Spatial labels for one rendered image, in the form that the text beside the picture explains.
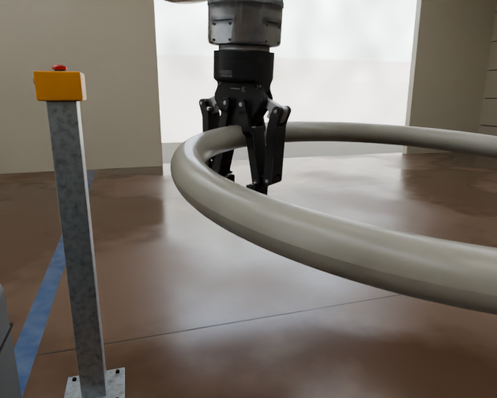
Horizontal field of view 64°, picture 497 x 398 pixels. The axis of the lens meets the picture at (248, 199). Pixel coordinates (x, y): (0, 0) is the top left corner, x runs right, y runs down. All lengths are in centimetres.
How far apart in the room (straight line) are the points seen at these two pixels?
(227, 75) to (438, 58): 781
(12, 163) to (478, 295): 630
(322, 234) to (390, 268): 4
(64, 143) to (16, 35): 508
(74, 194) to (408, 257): 118
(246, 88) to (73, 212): 91
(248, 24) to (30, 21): 588
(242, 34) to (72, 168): 90
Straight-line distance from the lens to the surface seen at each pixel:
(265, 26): 49
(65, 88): 126
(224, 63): 50
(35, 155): 631
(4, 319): 56
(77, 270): 139
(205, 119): 56
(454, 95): 852
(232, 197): 24
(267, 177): 50
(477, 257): 20
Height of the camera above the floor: 101
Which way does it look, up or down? 14 degrees down
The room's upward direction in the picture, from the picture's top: straight up
